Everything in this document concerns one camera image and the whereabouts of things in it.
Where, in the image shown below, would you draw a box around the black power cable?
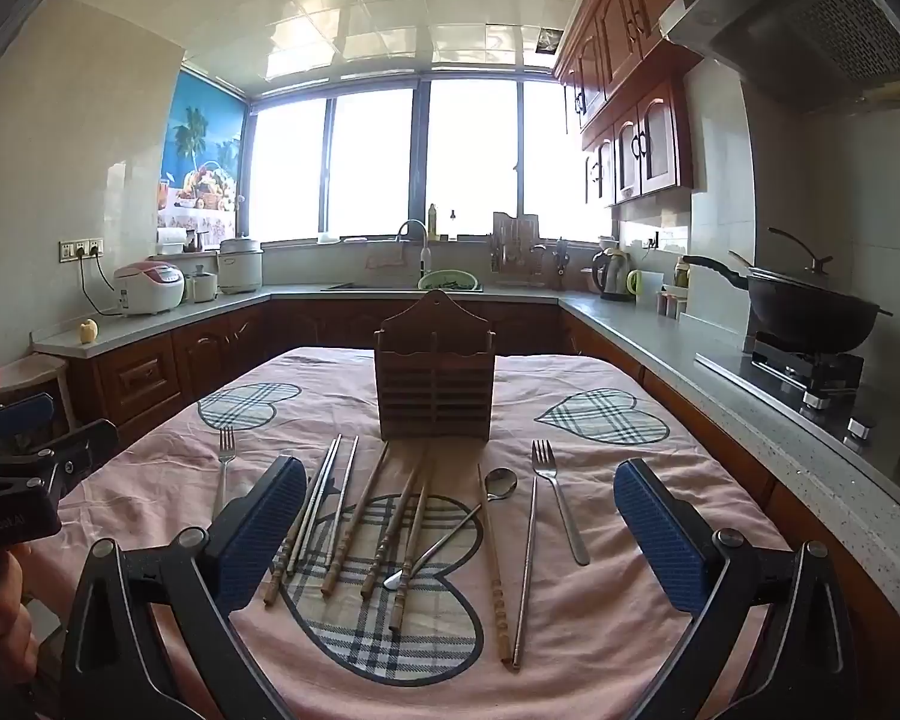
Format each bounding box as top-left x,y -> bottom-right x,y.
82,255 -> 128,316

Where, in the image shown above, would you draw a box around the steel electric kettle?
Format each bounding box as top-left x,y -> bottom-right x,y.
591,246 -> 632,302

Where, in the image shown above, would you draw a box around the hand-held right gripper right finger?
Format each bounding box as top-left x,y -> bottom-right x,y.
613,457 -> 860,720

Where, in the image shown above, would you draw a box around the white electric cooker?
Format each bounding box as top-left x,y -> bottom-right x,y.
217,238 -> 263,295

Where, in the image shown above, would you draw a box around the tropical fruit window poster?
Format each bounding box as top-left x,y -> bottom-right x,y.
157,67 -> 248,248

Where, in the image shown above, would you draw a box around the metal chopstick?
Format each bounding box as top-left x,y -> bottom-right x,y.
511,474 -> 541,670
298,435 -> 361,567
286,433 -> 344,577

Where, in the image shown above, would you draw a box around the beige round stool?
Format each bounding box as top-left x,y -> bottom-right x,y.
0,355 -> 76,436

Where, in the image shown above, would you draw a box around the grey kitchen countertop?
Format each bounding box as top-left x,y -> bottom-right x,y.
34,281 -> 900,533

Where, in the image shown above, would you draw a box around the wooden utensil holder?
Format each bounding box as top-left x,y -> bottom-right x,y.
373,289 -> 496,442

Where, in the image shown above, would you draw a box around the person's left hand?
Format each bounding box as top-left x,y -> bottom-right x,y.
0,544 -> 40,665

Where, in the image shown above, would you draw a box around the steel range hood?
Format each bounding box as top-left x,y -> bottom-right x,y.
658,0 -> 900,102

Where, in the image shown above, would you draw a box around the large kitchen window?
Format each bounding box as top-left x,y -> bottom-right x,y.
244,75 -> 616,245

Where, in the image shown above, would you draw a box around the steel spoon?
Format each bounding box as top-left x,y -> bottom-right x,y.
384,467 -> 519,590

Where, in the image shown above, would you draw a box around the large steel fork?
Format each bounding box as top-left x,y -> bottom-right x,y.
531,439 -> 592,567

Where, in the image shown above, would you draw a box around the steel kitchen faucet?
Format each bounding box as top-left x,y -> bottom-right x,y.
396,219 -> 430,282

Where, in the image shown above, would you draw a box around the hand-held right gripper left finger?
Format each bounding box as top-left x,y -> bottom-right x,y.
60,454 -> 308,720

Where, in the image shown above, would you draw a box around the pink and white rice cooker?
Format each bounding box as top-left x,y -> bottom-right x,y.
114,261 -> 186,316

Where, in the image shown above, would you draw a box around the wooden upper cabinets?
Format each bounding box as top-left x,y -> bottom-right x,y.
553,0 -> 728,207

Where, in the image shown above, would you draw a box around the dish drying rack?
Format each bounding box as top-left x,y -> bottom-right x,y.
490,211 -> 545,286

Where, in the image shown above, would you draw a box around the green plastic basin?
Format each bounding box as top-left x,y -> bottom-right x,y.
418,270 -> 481,292

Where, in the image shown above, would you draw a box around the black wok with lid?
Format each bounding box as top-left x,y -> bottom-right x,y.
682,227 -> 893,356

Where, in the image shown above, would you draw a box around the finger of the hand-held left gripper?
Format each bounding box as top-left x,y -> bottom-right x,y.
0,391 -> 55,442
15,418 -> 119,502

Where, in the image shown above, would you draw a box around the pink plaid-heart tablecloth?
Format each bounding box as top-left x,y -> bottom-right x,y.
26,345 -> 796,720

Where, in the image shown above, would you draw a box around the gas stove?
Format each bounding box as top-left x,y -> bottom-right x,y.
694,337 -> 900,500

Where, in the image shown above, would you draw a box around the small steel fork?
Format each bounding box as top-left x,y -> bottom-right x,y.
211,426 -> 239,522

